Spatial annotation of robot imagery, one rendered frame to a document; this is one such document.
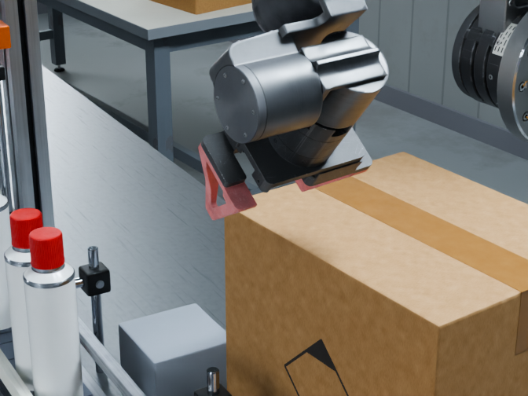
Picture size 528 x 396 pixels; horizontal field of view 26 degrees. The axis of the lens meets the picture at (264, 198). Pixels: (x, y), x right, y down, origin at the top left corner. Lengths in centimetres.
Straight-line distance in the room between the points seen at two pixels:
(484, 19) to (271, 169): 68
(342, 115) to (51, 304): 43
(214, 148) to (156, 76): 223
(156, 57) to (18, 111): 153
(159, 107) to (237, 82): 236
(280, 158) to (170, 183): 102
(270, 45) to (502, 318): 31
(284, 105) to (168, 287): 81
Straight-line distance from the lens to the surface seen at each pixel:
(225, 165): 91
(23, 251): 121
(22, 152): 164
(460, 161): 432
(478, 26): 154
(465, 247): 104
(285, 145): 90
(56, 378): 121
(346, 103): 85
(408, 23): 474
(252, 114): 80
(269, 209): 111
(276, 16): 88
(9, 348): 137
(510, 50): 146
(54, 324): 118
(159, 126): 319
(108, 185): 193
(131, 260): 166
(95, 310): 136
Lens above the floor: 157
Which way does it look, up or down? 23 degrees down
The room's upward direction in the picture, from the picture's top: straight up
